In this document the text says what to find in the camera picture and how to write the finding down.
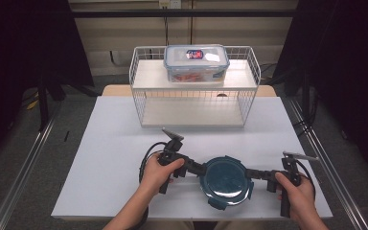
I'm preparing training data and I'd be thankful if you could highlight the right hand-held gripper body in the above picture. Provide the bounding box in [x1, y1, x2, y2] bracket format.
[265, 150, 320, 219]

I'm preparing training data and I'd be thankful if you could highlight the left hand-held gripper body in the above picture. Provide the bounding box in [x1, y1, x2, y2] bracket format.
[157, 126, 190, 196]

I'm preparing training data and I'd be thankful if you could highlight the round dark teal container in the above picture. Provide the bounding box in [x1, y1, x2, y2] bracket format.
[199, 154, 256, 212]

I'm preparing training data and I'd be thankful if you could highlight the white wire shelf rack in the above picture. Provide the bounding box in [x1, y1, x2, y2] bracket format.
[128, 45, 262, 128]

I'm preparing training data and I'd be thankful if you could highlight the clear rectangular food container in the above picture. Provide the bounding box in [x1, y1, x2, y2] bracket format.
[163, 43, 231, 85]

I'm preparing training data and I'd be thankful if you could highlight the person's right hand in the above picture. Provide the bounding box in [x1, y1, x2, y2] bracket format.
[274, 172, 316, 225]

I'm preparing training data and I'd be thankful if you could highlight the person's left hand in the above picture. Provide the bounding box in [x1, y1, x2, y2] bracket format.
[139, 152, 186, 198]

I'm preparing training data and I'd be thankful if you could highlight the wooden table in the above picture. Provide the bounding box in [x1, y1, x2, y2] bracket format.
[101, 83, 278, 98]

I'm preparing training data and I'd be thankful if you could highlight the black curtain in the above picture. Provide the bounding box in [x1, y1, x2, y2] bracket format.
[272, 0, 368, 183]
[0, 0, 94, 167]

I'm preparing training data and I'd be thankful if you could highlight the black metal stand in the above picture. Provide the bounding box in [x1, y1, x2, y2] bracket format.
[36, 76, 52, 132]

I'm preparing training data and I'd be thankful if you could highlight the yellow floor object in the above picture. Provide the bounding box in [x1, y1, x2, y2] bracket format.
[24, 91, 40, 111]

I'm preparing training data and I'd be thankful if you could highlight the black horizontal bar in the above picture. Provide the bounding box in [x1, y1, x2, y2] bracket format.
[70, 9, 299, 19]

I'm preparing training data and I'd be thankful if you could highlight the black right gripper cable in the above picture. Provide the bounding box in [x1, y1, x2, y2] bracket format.
[295, 158, 317, 200]

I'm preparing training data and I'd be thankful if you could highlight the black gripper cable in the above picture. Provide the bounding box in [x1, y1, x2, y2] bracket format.
[295, 158, 317, 200]
[138, 141, 169, 224]

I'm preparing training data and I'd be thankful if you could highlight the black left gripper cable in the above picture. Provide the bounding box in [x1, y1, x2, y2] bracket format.
[138, 141, 169, 224]

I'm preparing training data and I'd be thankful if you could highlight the aluminium floor rail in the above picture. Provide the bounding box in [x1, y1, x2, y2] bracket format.
[0, 101, 63, 230]
[287, 95, 368, 230]

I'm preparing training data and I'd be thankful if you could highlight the black hanging wall cable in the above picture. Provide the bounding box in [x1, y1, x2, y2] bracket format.
[163, 8, 171, 46]

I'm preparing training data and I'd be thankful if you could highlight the white wall outlet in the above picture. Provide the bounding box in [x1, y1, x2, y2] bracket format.
[158, 0, 183, 10]

